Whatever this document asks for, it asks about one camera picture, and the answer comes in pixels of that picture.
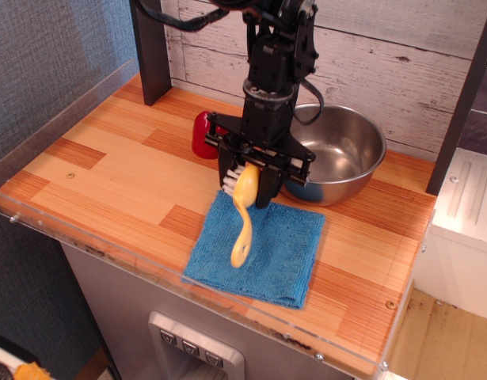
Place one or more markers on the dark right shelf post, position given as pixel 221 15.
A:
pixel 464 104

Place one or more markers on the dark shelf post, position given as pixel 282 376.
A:
pixel 464 104
pixel 150 41

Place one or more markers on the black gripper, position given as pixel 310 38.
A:
pixel 262 136

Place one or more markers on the yellow brush white bristles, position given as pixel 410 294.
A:
pixel 242 185

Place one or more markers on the white toy sink unit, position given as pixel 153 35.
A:
pixel 452 263

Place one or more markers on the blue folded cloth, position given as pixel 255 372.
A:
pixel 281 259

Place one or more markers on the red plastic pepper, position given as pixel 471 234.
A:
pixel 200 128

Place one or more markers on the stainless steel bowl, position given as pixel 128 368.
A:
pixel 348 148

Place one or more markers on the silver toy dispenser panel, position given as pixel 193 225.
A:
pixel 193 348

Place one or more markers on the yellow object bottom left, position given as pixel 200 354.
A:
pixel 31 371

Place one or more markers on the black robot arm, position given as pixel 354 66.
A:
pixel 281 54

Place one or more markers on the dark left shelf post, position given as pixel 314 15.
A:
pixel 150 41

